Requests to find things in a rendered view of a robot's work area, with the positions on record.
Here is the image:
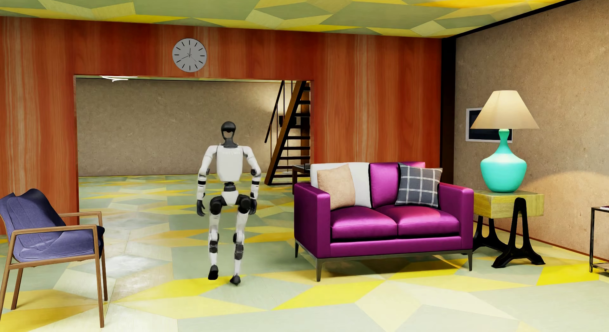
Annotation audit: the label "white throw blanket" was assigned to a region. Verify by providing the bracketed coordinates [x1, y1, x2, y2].
[310, 162, 372, 208]

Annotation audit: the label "beige throw pillow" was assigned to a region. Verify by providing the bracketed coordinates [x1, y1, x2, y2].
[317, 164, 357, 210]

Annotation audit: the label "black metal frame table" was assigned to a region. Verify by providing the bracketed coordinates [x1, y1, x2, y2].
[589, 206, 609, 274]

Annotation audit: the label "white robot leg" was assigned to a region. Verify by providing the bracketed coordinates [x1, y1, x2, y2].
[207, 195, 227, 281]
[229, 194, 253, 286]

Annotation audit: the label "white right robot leg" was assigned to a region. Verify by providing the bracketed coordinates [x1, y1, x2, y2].
[207, 195, 227, 281]

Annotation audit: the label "framed wall picture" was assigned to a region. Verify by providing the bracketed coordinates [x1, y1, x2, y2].
[465, 107, 513, 143]

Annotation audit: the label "small dark coffee table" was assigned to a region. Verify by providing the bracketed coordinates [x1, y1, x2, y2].
[291, 164, 312, 195]

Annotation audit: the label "round grey wall clock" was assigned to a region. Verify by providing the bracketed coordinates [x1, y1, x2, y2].
[172, 38, 208, 74]

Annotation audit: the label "magenta two-seat sofa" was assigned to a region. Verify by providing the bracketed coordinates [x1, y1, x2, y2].
[293, 162, 475, 282]

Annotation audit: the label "grey plaid throw pillow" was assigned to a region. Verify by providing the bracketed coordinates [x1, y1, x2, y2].
[395, 164, 443, 208]

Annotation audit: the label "turquoise table lamp beige shade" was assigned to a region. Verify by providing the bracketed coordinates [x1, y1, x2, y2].
[470, 90, 540, 194]

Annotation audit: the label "black robot head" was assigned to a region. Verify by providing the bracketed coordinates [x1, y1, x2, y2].
[221, 121, 238, 148]

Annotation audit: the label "wooden staircase black rail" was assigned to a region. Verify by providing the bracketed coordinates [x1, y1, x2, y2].
[265, 80, 312, 186]

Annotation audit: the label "blue armchair wooden frame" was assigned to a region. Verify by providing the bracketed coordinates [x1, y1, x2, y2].
[0, 188, 108, 328]

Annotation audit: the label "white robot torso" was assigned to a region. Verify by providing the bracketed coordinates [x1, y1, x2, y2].
[216, 143, 246, 207]

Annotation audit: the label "wooden side table black legs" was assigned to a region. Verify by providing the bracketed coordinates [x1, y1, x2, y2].
[472, 189, 546, 269]

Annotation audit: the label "white left robot leg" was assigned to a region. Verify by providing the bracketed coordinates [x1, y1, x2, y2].
[229, 194, 253, 286]

